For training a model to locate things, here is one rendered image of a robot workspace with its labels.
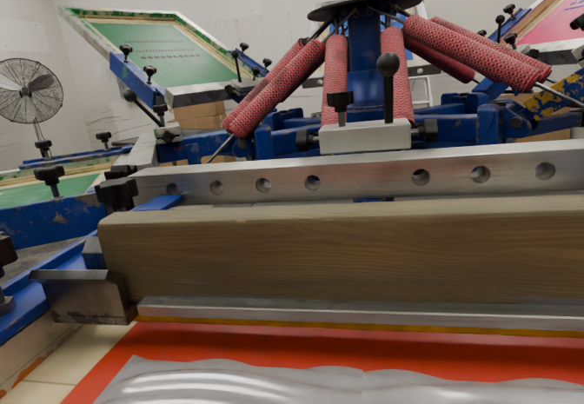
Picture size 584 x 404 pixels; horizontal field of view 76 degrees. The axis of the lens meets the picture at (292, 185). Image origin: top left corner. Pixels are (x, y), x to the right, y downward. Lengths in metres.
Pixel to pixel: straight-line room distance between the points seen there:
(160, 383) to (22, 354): 0.12
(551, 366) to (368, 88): 0.83
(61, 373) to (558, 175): 0.53
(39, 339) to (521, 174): 0.51
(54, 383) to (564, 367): 0.35
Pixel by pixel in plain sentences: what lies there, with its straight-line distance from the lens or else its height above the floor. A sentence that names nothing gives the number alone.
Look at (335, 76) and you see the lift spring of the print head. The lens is 0.80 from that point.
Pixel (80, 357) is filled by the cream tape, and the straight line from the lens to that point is 0.37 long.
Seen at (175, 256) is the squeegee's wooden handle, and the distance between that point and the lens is 0.30.
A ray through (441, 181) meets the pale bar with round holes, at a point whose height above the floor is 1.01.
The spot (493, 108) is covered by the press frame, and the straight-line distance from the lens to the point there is 0.90.
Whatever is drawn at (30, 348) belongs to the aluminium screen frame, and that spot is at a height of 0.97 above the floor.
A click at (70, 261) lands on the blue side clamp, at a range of 0.44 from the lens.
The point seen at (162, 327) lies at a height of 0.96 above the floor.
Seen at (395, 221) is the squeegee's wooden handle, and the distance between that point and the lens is 0.25.
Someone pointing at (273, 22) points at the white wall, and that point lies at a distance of 4.54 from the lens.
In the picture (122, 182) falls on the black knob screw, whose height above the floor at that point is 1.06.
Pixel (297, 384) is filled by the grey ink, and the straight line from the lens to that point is 0.27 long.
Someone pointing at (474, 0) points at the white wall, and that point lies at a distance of 4.52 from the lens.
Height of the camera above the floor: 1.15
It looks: 16 degrees down
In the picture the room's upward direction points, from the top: 7 degrees counter-clockwise
